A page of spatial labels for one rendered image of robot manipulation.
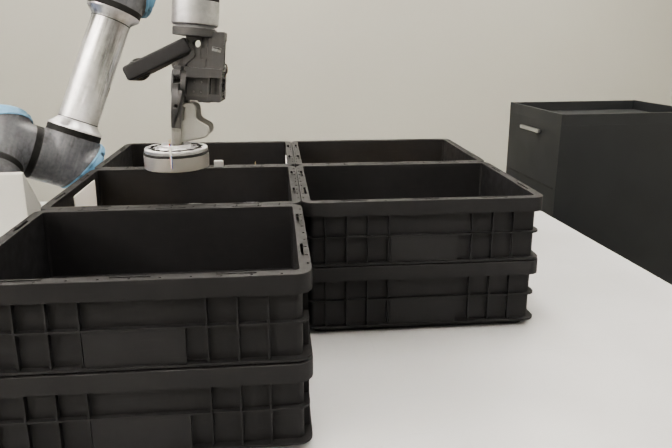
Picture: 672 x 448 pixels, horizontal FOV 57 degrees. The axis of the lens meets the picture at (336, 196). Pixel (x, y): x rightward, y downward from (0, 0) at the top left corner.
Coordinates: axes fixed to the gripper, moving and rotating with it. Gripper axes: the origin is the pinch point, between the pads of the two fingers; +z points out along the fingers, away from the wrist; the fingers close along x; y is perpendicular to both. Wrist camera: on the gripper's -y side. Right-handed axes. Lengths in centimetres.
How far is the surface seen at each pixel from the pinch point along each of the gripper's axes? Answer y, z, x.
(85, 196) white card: -17.3, 10.8, 6.9
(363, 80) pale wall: 70, -9, 329
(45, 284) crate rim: -6.5, 9.4, -41.5
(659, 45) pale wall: 288, -51, 347
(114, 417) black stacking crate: 0.4, 25.7, -40.2
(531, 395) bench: 54, 27, -30
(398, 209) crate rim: 36.6, 5.7, -10.5
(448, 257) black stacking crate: 45.9, 13.5, -9.5
